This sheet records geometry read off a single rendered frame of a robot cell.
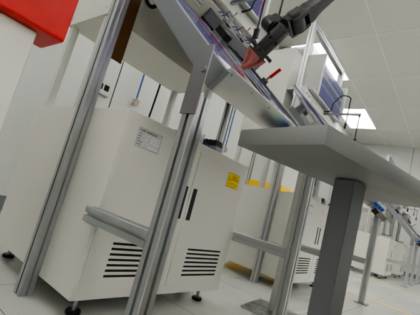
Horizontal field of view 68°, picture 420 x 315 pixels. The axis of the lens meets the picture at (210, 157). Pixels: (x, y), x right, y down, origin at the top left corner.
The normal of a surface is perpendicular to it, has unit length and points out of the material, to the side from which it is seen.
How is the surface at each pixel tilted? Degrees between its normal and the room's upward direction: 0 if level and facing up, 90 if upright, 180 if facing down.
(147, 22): 90
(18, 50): 90
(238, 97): 133
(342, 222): 90
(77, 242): 90
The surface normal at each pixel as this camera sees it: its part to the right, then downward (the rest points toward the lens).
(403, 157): -0.59, -0.27
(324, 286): -0.78, -0.29
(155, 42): 0.76, 0.11
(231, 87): 0.38, 0.73
